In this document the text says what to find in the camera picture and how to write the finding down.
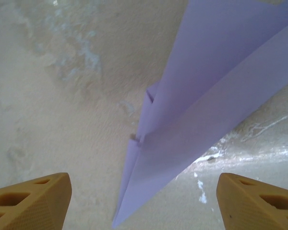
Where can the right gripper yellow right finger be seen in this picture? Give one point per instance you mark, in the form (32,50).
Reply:
(254,206)

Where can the purple cloth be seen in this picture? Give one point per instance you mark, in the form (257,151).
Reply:
(194,95)

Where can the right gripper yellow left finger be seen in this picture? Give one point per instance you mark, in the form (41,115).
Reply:
(33,206)

